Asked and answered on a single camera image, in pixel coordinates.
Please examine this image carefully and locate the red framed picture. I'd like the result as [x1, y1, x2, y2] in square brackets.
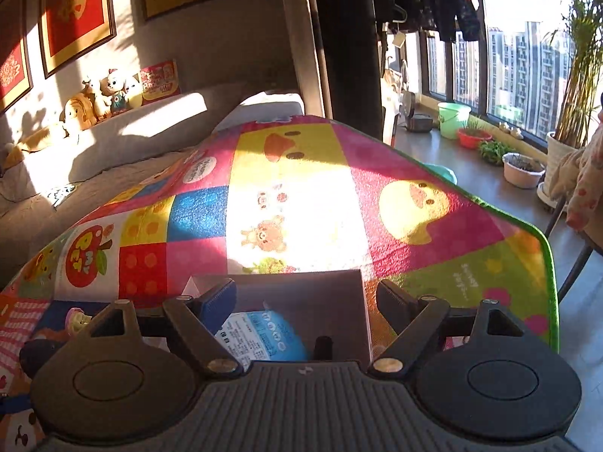
[39, 0, 116, 78]

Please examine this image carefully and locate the chair with floral cloth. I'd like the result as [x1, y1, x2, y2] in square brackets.
[543, 121, 603, 304]

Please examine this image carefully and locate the tall bamboo palm plant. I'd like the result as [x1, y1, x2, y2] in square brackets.
[540, 0, 603, 185]

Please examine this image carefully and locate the white cardboard box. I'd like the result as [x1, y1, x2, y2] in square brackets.
[183, 270, 371, 367]

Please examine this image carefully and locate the red card on sofa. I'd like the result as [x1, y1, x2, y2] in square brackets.
[139, 59, 181, 105]

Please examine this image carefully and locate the green plastic bucket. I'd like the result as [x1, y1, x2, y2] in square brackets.
[438, 102, 471, 140]

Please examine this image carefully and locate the black plush toy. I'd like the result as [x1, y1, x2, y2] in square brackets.
[18, 339, 64, 380]

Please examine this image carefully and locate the white plant pot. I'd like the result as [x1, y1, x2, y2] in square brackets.
[502, 152, 546, 190]

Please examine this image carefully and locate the blue wet wipes pack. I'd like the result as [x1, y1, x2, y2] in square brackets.
[215, 310, 309, 370]

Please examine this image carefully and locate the white plush toy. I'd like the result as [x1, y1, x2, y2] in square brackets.
[100, 69, 143, 116]

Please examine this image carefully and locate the red plant pot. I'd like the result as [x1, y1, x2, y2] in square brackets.
[457, 128, 493, 150]

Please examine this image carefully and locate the yellow pink figurine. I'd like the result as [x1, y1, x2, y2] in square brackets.
[64, 307, 92, 338]

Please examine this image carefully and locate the orange plush toy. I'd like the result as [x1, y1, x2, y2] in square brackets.
[61, 93, 97, 135]

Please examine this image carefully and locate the colourful cartoon play mat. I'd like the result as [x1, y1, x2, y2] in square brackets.
[1, 115, 559, 451]

